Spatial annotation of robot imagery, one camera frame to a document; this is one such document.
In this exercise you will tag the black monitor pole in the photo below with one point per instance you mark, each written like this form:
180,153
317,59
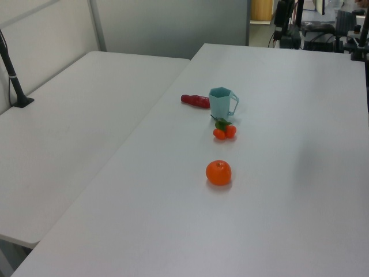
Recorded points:
299,13

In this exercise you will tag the wooden cabinet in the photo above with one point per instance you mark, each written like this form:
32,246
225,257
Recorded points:
261,10

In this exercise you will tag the black clamp stand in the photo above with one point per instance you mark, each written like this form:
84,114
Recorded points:
359,53

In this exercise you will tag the grey metal partition post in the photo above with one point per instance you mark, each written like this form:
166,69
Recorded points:
98,26

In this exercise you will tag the grey partition panel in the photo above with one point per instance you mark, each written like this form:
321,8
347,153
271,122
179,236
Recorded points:
173,26

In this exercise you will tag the large orange tangerine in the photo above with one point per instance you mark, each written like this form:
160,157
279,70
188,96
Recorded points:
218,173

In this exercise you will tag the teal hexagonal plastic mug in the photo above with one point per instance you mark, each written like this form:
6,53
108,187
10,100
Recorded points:
219,105

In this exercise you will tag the black camera stand pole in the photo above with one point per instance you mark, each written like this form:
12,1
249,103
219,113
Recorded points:
17,86

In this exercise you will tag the black bag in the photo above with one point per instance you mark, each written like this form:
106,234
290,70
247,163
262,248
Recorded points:
317,26

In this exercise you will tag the dark equipment box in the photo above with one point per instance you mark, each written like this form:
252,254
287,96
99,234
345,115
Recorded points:
291,40

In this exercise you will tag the red chili pepper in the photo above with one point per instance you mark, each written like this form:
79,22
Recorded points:
194,100

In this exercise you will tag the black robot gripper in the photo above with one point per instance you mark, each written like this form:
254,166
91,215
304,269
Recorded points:
281,13

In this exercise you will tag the black office chair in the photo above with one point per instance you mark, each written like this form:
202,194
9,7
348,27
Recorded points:
346,21

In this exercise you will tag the small tangerines with green leaves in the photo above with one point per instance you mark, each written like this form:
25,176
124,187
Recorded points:
230,131

